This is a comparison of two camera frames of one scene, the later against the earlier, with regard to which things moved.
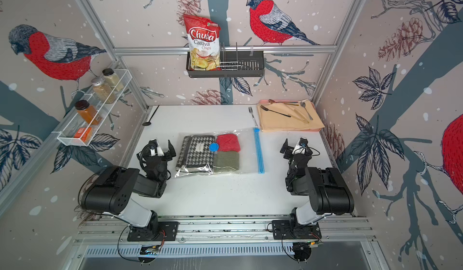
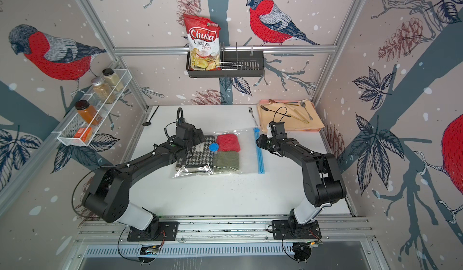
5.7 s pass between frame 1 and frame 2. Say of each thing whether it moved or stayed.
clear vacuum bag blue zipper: stayed
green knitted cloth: stayed
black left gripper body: moved
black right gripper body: moved
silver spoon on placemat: stayed
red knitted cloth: stayed
